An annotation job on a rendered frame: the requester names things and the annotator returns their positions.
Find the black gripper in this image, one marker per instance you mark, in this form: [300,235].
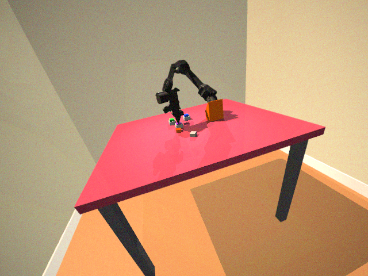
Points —
[177,113]

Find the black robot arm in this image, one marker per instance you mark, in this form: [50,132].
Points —
[169,94]

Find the blue button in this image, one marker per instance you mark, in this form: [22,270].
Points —
[186,117]

